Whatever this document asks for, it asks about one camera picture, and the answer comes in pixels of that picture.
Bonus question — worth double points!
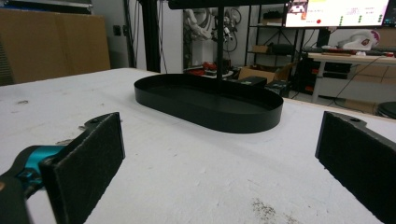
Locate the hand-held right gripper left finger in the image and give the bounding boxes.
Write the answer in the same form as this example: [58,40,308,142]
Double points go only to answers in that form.
[0,112,126,224]

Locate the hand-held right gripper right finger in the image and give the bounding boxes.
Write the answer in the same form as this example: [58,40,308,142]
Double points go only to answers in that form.
[315,110,396,224]

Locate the black round stool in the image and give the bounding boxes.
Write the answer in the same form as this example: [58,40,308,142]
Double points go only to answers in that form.
[376,101,396,119]

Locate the wooden desk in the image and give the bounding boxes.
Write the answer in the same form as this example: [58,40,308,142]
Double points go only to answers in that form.
[306,51,396,105]

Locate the white and pink helmet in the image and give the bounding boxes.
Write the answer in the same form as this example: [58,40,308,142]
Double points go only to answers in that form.
[337,29,381,51]

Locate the open cardboard box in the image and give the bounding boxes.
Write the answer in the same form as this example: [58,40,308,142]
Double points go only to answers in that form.
[237,63,296,84]

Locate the large cardboard sheet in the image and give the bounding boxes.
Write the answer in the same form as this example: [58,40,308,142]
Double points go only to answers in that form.
[0,8,111,86]

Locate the black oval two-tier tray stand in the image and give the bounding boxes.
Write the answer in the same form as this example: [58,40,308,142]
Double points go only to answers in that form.
[134,0,290,134]

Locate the black metal shelf rack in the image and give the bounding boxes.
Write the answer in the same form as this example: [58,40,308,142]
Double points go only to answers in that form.
[245,3,307,73]

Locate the computer monitor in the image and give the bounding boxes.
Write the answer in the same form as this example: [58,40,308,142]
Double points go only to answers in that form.
[284,0,396,29]

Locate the black metal stand post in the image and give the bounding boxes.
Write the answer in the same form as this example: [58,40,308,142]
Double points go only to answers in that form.
[138,0,162,74]

